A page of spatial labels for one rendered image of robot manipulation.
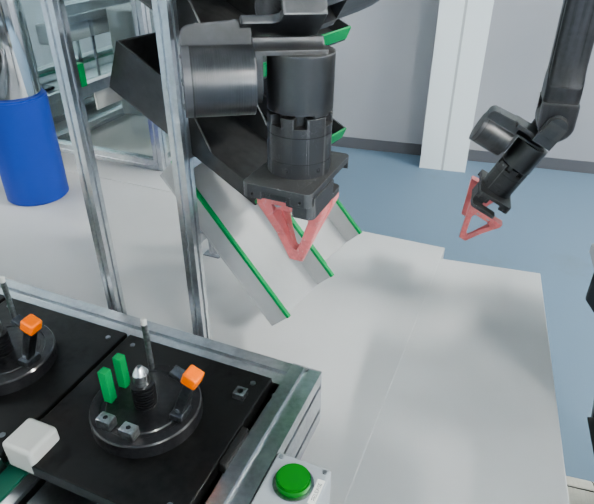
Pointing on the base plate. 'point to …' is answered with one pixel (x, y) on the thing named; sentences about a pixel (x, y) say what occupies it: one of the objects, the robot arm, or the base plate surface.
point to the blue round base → (26, 149)
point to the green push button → (293, 480)
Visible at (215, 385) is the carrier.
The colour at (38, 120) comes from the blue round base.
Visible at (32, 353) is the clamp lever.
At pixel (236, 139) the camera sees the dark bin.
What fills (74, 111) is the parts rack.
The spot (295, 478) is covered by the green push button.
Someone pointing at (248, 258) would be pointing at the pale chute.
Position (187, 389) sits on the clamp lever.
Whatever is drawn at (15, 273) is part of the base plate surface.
